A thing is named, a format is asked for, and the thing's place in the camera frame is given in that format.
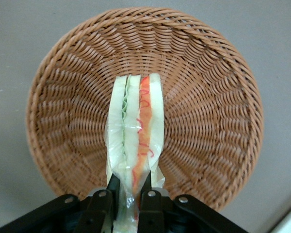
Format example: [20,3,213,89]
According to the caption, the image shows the round brown wicker basket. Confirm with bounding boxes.
[25,6,264,211]

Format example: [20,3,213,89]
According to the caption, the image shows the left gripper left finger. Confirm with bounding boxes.
[0,174,122,233]

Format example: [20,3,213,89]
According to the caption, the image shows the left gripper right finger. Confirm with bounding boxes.
[137,170,250,233]

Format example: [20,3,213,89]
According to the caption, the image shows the triangle sandwich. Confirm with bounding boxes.
[104,73,166,233]

